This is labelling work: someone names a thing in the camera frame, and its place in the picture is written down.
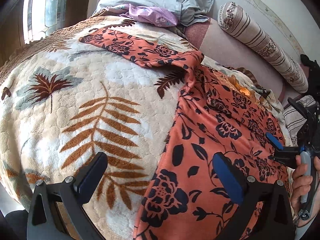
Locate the orange floral garment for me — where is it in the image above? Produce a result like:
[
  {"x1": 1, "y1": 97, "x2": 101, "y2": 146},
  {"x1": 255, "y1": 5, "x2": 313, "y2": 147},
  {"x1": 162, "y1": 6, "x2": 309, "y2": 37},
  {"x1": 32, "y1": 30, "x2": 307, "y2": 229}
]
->
[{"x1": 80, "y1": 29, "x2": 288, "y2": 239}]

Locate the right hand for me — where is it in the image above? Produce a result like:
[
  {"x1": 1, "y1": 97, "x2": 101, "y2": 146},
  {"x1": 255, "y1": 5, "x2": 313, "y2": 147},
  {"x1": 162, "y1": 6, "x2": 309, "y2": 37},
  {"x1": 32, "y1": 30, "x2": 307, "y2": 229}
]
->
[{"x1": 291, "y1": 155, "x2": 319, "y2": 227}]

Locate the striped floral pillow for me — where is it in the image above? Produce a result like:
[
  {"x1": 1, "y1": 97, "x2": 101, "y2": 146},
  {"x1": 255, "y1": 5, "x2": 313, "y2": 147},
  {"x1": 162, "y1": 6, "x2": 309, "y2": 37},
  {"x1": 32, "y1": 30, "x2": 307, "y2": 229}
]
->
[{"x1": 283, "y1": 95, "x2": 316, "y2": 146}]

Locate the cream leaf-pattern fleece blanket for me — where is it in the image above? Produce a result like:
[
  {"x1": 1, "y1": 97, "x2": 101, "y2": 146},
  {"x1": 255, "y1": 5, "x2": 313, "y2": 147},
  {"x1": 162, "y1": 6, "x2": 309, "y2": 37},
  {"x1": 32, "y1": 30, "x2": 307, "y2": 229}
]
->
[{"x1": 1, "y1": 16, "x2": 291, "y2": 239}]

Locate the striped bolster pillow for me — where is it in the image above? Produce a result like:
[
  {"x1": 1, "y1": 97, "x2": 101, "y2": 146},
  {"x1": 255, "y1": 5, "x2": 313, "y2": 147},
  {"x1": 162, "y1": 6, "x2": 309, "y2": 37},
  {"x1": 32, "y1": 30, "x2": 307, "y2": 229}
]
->
[{"x1": 217, "y1": 2, "x2": 309, "y2": 93}]

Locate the pink mattress sheet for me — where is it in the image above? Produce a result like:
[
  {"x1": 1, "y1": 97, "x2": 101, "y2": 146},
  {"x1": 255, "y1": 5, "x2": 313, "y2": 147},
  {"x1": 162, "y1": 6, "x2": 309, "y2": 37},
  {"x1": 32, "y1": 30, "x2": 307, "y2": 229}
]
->
[{"x1": 184, "y1": 18, "x2": 300, "y2": 106}]

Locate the purple floral cloth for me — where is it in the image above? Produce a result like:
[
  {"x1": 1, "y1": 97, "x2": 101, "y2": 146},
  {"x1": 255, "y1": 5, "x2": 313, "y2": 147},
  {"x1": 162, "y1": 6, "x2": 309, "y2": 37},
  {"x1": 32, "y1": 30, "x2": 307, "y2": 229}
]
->
[{"x1": 105, "y1": 4, "x2": 178, "y2": 28}]

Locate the black cloth by wall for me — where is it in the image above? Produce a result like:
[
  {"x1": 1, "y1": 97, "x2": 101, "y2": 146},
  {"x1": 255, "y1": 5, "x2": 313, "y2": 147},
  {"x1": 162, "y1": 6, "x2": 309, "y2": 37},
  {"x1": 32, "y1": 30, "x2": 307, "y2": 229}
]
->
[{"x1": 300, "y1": 54, "x2": 320, "y2": 102}]

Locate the window with frame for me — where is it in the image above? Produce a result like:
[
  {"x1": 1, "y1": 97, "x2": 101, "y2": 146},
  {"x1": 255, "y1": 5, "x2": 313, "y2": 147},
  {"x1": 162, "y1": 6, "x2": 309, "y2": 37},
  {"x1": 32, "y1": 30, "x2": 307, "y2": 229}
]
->
[{"x1": 1, "y1": 0, "x2": 89, "y2": 64}]

